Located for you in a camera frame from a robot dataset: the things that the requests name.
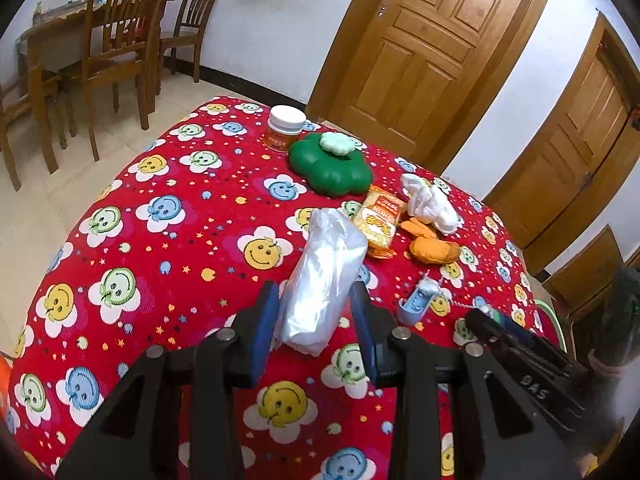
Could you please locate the large wooden chair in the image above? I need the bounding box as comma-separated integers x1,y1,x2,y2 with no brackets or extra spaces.
60,0,183,161

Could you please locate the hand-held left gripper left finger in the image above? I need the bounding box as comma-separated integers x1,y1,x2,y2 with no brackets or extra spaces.
55,281,281,480

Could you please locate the small blue plastic dispenser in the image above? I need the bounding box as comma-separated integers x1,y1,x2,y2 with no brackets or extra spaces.
397,270,443,328

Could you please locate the wooden panel door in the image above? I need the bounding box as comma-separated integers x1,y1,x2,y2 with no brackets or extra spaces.
305,0,558,173

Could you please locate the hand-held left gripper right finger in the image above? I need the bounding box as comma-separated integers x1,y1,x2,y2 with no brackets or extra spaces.
348,282,583,480

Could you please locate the wooden dining table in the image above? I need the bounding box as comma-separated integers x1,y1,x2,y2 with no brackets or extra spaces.
15,0,176,151

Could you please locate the white plastic bag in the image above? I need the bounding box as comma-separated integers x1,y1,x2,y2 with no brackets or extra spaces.
274,207,370,358

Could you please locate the green flower-shaped container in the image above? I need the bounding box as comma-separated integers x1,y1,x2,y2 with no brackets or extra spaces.
289,131,373,197

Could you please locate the small orange peel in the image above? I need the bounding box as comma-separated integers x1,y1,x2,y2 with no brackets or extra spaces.
400,217,438,240

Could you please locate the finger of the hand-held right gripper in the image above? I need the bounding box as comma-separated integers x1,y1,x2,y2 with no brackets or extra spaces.
465,307,571,376

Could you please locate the white jar with orange label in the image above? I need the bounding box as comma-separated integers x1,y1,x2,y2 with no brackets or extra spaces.
264,105,307,153

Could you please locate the yellow snack packet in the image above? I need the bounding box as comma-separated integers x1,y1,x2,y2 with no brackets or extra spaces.
350,185,407,261

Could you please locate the white and orange plush toy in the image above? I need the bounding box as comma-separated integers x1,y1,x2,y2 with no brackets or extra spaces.
400,172,462,235

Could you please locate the wooden door with handle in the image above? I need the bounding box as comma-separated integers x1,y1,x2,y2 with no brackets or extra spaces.
482,10,640,276

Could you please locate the red smiley flower tablecloth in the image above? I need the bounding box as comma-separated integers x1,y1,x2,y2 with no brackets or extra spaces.
7,96,551,480

